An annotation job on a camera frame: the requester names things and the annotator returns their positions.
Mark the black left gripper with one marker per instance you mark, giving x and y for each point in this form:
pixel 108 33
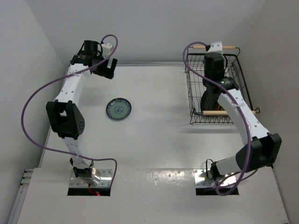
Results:
pixel 106 72

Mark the glossy black plate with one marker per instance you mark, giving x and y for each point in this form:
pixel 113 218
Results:
pixel 208 102

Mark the blue floral plate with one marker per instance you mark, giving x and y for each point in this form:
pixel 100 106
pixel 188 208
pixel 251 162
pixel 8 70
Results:
pixel 118 109

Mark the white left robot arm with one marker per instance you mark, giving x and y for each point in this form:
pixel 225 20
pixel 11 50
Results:
pixel 64 115

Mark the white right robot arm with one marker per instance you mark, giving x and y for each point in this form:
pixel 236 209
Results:
pixel 260 146

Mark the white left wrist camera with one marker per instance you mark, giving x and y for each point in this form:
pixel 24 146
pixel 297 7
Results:
pixel 106 49

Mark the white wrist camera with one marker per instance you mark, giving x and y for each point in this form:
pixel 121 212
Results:
pixel 215 47
pixel 106 49

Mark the black wire dish rack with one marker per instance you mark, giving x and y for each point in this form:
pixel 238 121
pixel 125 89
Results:
pixel 196 88

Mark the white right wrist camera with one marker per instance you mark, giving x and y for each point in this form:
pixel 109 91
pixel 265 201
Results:
pixel 215 47

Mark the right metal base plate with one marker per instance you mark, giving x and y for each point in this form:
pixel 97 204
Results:
pixel 203 179

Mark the metal base plate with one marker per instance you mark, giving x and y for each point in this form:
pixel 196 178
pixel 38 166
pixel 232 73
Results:
pixel 102 179
pixel 203 179

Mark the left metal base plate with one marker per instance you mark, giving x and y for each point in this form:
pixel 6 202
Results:
pixel 102 179

